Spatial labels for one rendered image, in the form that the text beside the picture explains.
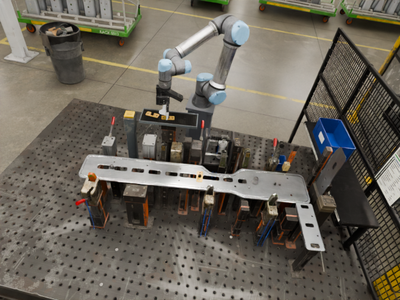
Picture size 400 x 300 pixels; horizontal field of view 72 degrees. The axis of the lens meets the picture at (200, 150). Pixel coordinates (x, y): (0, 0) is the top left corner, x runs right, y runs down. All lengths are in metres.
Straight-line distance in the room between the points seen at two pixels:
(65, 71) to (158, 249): 3.17
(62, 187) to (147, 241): 0.72
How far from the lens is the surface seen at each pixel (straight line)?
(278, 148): 1.77
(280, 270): 1.84
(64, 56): 4.25
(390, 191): 1.80
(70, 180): 2.14
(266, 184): 1.75
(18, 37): 5.22
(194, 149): 1.75
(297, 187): 1.82
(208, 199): 1.54
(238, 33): 1.71
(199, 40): 1.78
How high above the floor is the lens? 2.29
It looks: 44 degrees down
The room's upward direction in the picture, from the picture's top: 8 degrees clockwise
